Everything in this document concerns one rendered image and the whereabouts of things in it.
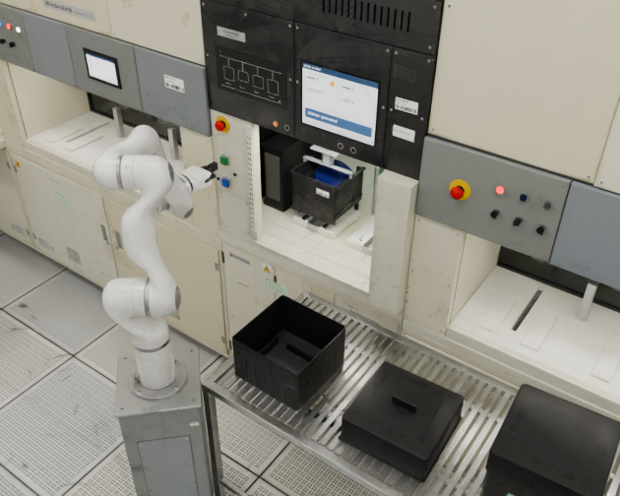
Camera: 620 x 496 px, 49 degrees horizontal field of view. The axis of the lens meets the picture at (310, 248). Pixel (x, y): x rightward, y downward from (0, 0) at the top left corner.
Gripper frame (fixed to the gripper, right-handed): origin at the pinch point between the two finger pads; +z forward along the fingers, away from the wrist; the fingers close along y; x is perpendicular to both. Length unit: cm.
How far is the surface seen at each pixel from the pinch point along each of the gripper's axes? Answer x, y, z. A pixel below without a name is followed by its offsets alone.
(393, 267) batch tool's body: -12, 79, 1
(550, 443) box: -18, 147, -33
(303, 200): -19.5, 23.6, 26.5
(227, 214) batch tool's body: -25.5, -0.7, 7.3
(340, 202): -16, 39, 30
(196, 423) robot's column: -53, 45, -64
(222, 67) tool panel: 38.1, 2.7, 6.4
